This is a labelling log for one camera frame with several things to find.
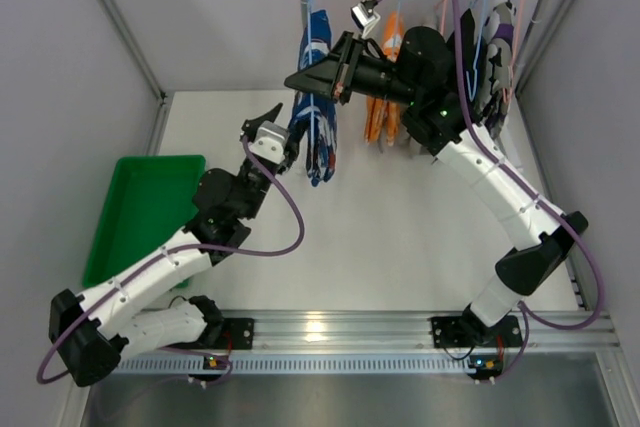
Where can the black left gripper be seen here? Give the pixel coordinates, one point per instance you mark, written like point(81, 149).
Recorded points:
point(251, 130)

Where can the grey slotted cable duct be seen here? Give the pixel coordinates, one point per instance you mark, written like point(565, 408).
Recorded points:
point(250, 363)

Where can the orange white trousers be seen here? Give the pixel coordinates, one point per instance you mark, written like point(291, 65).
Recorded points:
point(383, 116)

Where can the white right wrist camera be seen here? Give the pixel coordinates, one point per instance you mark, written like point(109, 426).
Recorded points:
point(365, 17)

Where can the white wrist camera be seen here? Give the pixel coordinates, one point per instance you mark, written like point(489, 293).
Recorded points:
point(365, 17)
point(269, 143)

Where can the aluminium mounting rail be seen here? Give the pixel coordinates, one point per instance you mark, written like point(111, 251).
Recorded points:
point(332, 332)

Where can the green plastic bin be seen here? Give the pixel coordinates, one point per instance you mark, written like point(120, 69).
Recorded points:
point(149, 199)

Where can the light blue wire hanger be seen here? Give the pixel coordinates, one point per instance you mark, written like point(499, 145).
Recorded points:
point(318, 122)

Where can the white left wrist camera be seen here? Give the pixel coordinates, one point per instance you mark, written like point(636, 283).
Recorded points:
point(269, 143)

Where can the purple camouflage trousers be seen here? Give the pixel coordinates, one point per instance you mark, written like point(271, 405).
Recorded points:
point(492, 104)

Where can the black trousers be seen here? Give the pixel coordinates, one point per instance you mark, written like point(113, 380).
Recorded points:
point(468, 28)

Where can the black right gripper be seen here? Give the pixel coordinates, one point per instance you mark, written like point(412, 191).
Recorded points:
point(345, 70)

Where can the blue patterned trousers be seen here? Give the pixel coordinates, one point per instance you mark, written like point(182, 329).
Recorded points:
point(301, 110)

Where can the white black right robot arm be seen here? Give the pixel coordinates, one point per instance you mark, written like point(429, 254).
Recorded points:
point(480, 157)

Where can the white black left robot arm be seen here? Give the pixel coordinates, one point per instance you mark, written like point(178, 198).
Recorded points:
point(94, 331)

